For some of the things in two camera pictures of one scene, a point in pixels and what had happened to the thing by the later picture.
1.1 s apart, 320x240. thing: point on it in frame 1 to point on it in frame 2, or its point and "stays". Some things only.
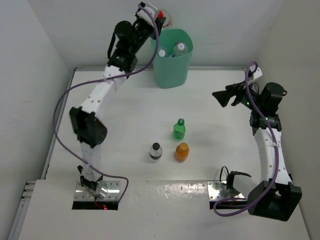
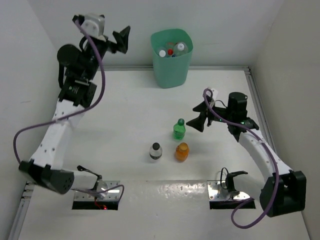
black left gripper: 158,23 to 122,39
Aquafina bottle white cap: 162,52 stays
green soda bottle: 179,129 stays
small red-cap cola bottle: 168,20 to 170,47
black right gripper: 224,96 to 198,123
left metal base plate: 105,190 stays
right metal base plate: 217,189 stays
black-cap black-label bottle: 155,152 stays
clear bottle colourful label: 180,48 stays
